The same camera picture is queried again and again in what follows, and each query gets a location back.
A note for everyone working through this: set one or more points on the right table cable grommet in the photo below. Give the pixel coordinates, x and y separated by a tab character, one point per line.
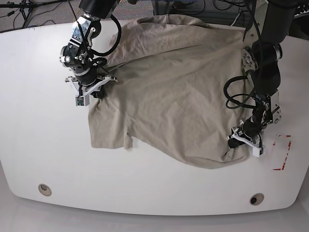
257	199

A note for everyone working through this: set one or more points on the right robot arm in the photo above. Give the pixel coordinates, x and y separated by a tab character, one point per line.
79	56

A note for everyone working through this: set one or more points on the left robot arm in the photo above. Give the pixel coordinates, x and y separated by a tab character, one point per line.
269	24

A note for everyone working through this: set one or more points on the black tripod stand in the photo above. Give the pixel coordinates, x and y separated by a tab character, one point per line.
25	8

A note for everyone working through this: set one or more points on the white power strip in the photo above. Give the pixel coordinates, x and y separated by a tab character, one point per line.
302	10

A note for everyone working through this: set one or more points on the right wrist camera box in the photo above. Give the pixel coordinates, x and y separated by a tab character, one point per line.
82	100

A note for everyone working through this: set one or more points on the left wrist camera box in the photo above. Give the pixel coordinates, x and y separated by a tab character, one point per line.
258	151

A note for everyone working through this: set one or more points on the left table cable grommet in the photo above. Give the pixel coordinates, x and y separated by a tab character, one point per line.
44	190

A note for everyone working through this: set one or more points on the table cable grommet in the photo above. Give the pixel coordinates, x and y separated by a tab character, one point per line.
257	199
44	190

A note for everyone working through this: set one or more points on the red tape rectangle marking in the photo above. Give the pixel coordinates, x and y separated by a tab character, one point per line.
280	150

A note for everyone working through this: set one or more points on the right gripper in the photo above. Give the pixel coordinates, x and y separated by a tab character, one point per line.
84	80

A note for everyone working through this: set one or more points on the beige T-shirt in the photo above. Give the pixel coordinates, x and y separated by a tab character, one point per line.
171	70

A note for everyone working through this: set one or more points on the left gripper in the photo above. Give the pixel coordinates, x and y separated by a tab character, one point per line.
245	133

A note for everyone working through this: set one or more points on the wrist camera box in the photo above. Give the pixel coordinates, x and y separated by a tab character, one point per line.
82	100
258	151

